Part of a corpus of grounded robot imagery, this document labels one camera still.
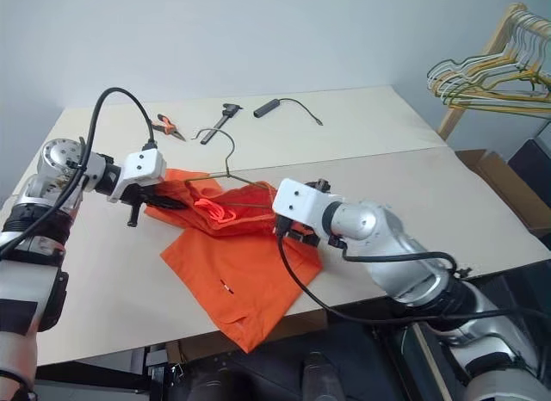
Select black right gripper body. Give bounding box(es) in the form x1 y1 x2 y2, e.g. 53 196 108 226
283 178 332 248

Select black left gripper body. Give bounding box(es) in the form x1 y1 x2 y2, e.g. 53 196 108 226
122 183 164 228

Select olive green wire hanger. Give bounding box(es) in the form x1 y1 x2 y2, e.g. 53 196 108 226
184 128 276 211

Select orange shorts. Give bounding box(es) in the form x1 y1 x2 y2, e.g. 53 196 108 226
144 168 324 354

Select black caliper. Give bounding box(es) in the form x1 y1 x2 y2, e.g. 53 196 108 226
200 102 245 146

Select dark grey rounded shape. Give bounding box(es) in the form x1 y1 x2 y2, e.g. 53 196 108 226
184 366 233 401
303 351 345 401

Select black table leg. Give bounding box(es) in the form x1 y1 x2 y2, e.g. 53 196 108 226
128 342 173 396

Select thin wooden slat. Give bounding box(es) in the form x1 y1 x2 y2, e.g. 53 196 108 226
412 323 451 401

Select light wooden clothes rack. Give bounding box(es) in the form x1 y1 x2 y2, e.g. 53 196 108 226
436 3 551 142

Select brown cardboard box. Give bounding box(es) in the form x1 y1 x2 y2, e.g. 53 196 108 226
455 149 551 250

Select dark grey cabinet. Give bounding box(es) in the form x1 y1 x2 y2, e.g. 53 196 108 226
507 136 551 172

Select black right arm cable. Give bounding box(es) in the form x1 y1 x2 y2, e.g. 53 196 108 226
275 218 551 327

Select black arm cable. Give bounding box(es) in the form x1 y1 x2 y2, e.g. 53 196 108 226
275 218 551 327
0 87 158 258

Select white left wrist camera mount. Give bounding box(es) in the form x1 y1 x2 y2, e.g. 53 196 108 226
107 149 168 203

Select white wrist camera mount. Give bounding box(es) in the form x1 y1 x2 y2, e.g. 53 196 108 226
272 179 345 238
107 149 168 203

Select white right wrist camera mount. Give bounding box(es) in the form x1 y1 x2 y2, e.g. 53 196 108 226
272 179 345 238

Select orange handled pliers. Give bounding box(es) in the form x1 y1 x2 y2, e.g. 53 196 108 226
151 113 187 143

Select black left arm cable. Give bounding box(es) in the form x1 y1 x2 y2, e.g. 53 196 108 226
0 87 158 258

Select black USB hub with cable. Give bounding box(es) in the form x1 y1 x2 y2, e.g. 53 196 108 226
252 97 323 127

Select white wire hanger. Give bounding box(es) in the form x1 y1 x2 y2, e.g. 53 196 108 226
425 13 551 96

